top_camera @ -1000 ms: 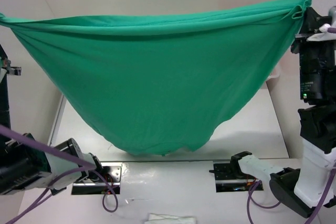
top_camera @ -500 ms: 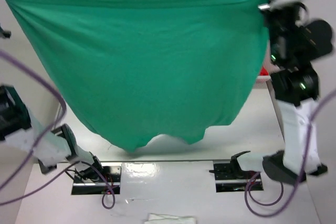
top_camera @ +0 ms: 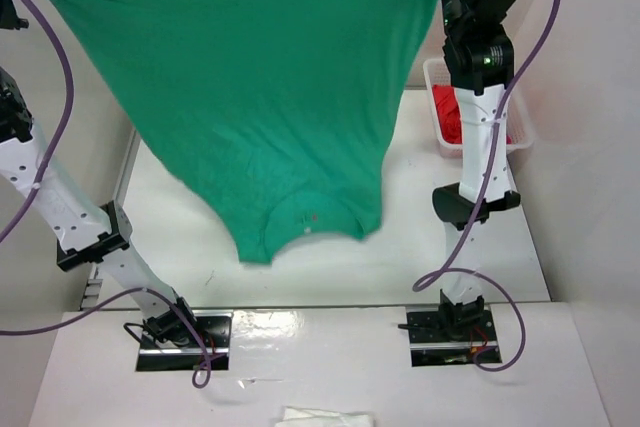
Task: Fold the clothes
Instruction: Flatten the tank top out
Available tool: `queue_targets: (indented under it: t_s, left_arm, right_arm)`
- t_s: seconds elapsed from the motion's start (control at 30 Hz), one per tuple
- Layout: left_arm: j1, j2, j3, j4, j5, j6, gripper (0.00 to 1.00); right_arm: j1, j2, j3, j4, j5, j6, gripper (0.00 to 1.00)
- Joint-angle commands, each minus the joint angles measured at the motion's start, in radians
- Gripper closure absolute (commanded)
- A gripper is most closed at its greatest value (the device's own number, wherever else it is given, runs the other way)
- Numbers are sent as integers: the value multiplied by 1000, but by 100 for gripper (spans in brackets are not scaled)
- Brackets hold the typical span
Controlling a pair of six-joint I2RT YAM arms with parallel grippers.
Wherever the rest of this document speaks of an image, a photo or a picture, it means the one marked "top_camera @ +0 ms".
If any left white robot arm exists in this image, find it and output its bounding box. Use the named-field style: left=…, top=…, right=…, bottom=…
left=1, top=0, right=200, bottom=348

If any green tank top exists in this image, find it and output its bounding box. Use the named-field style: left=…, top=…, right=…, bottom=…
left=50, top=0, right=437, bottom=263

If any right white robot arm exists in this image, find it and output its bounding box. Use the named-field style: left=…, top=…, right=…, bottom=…
left=432, top=0, right=520, bottom=341

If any red tank top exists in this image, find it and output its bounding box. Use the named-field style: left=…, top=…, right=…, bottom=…
left=431, top=84, right=504, bottom=147

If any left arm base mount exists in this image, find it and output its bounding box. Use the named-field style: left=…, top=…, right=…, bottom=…
left=123, top=310, right=233, bottom=372

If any white plastic basket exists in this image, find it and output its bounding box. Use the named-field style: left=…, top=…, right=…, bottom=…
left=423, top=58, right=534, bottom=158

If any white crumpled cloth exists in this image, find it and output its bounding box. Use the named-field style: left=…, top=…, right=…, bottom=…
left=276, top=407, right=375, bottom=427

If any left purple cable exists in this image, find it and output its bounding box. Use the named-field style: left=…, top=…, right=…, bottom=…
left=0, top=0, right=226, bottom=389

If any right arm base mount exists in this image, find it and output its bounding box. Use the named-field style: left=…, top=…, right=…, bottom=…
left=398, top=308, right=502, bottom=367

